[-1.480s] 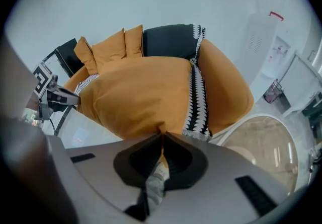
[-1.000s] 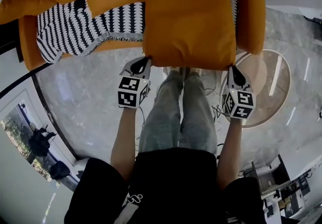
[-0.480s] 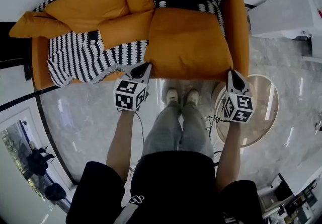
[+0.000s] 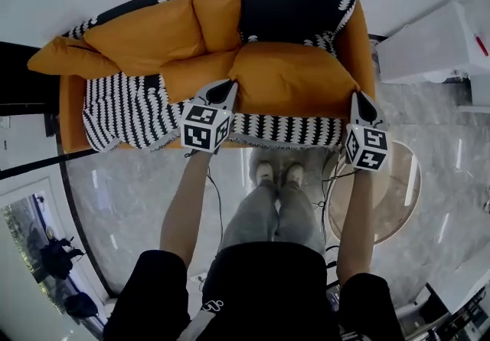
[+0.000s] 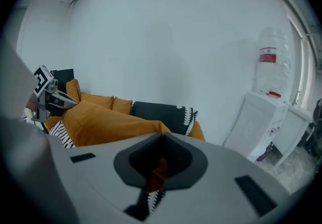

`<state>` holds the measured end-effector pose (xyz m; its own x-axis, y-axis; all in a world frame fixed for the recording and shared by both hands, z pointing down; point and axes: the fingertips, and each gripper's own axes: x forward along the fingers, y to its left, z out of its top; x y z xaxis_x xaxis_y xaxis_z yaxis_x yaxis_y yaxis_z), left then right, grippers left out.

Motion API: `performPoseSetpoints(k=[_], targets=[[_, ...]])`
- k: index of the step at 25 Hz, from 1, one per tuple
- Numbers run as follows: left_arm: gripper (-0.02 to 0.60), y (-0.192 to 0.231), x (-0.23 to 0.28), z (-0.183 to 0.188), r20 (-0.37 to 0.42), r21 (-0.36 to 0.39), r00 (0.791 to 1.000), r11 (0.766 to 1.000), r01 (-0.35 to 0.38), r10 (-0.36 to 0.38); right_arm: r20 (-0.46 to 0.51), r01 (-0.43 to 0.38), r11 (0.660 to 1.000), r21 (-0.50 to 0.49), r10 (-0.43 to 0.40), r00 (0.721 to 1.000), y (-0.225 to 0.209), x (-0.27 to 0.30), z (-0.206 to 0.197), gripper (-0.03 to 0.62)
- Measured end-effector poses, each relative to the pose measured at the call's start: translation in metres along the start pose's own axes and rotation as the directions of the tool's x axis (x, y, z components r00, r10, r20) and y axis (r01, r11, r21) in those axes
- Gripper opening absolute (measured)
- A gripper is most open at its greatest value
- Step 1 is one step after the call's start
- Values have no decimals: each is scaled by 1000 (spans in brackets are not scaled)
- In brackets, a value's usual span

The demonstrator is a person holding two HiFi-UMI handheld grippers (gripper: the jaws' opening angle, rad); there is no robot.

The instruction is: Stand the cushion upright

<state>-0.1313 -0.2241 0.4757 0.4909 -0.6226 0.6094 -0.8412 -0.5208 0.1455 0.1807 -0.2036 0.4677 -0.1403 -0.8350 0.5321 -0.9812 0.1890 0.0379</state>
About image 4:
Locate person's right forearm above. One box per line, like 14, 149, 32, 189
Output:
335, 169, 375, 287

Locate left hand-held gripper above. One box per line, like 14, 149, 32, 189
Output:
179, 78, 239, 156

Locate small orange pillow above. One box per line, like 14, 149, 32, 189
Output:
158, 48, 243, 106

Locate grey shoulder strap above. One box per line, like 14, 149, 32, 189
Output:
178, 307, 218, 341

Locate person's grey trousers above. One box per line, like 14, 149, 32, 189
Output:
218, 179, 326, 254

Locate black glass-door cabinet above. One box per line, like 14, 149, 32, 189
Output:
0, 41, 64, 138

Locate large square orange cushion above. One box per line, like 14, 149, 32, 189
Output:
227, 41, 362, 119

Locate black cable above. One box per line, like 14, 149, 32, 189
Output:
205, 173, 226, 245
315, 154, 358, 268

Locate person's white shoe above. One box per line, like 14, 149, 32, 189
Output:
255, 161, 276, 188
283, 162, 305, 187

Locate person's black shirt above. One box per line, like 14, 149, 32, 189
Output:
102, 241, 405, 341

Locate person's left white shoe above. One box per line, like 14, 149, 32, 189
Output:
255, 161, 276, 188

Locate white water dispenser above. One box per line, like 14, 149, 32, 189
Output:
376, 0, 490, 84

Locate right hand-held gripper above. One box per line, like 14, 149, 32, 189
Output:
344, 90, 392, 172

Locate glass window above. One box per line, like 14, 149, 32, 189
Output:
0, 193, 109, 333

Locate black white striped blanket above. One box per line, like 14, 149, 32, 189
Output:
60, 0, 364, 153

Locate person's left forearm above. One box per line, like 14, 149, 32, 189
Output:
159, 149, 212, 268

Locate orange sofa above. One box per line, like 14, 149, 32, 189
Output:
26, 0, 379, 156

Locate person's right white shoe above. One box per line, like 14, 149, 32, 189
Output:
283, 162, 305, 187

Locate small black backpack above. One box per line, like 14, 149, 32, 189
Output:
64, 291, 100, 320

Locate large black backpack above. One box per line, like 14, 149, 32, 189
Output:
38, 235, 86, 281

